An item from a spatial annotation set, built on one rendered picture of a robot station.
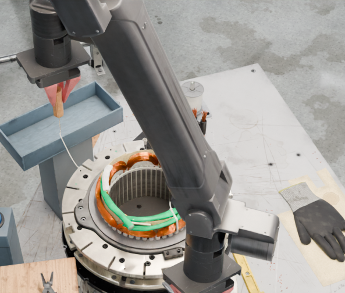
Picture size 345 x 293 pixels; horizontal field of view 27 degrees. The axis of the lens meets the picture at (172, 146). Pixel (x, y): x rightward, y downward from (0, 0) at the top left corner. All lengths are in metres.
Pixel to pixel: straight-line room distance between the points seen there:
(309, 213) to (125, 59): 1.07
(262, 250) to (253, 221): 0.04
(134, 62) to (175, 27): 2.77
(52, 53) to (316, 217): 0.86
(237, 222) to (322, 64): 2.48
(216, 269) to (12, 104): 2.22
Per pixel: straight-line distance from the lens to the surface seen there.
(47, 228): 1.73
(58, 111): 1.23
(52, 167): 1.61
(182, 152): 0.86
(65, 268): 1.32
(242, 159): 1.87
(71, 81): 1.16
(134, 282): 1.30
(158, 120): 0.82
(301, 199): 1.80
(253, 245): 0.99
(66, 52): 1.13
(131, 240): 1.30
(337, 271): 1.70
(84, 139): 1.57
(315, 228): 1.74
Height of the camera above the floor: 2.16
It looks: 47 degrees down
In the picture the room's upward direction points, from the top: 2 degrees clockwise
